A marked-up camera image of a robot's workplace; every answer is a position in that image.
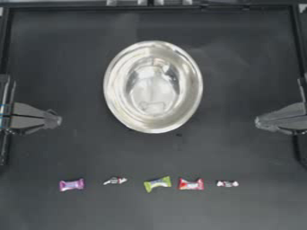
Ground green candy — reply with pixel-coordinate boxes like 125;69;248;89
143;175;172;193

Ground steel bowl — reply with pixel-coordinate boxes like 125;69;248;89
101;40;204;135

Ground purple candy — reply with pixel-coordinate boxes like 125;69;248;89
59;178;87;192

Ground black table frame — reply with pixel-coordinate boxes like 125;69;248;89
0;0;307;169

